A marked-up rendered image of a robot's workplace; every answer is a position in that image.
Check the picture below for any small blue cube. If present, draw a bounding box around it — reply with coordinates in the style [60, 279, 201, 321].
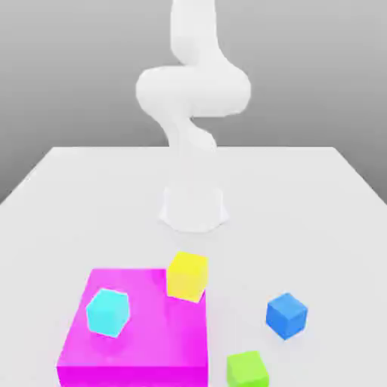
[265, 292, 308, 341]

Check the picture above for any small yellow cube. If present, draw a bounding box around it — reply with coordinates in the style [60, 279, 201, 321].
[166, 250, 210, 304]

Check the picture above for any small green cube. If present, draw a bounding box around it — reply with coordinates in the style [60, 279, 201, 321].
[226, 350, 271, 387]

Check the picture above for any large magenta box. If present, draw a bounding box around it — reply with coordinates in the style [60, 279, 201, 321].
[56, 268, 209, 387]

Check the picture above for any small cyan cube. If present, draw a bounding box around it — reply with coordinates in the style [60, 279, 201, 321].
[85, 287, 131, 339]

